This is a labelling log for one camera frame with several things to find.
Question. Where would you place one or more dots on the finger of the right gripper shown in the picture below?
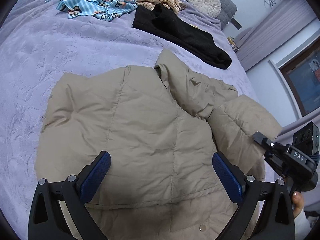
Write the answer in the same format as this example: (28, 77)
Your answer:
(263, 141)

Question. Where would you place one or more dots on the lavender bed blanket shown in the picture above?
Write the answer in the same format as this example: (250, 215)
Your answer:
(39, 45)

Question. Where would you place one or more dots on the lavender curtain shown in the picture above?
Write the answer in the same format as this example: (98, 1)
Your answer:
(285, 21)

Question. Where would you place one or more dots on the black folded sweater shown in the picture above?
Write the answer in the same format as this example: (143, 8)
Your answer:
(164, 23)

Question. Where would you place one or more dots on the framed picture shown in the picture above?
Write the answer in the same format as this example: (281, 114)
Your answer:
(302, 75)

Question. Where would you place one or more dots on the items on nightstand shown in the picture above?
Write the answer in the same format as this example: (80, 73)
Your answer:
(233, 44)

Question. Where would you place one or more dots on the round cream pillow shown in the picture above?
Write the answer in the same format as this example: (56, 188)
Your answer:
(211, 8)

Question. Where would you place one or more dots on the right hand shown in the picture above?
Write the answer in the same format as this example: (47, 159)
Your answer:
(298, 203)

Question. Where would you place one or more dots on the beige puffer jacket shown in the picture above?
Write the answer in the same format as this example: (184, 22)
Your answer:
(161, 125)

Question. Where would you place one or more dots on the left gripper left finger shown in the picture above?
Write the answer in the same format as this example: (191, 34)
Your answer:
(46, 220)

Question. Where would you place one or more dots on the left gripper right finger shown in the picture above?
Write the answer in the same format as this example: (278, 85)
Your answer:
(276, 219)

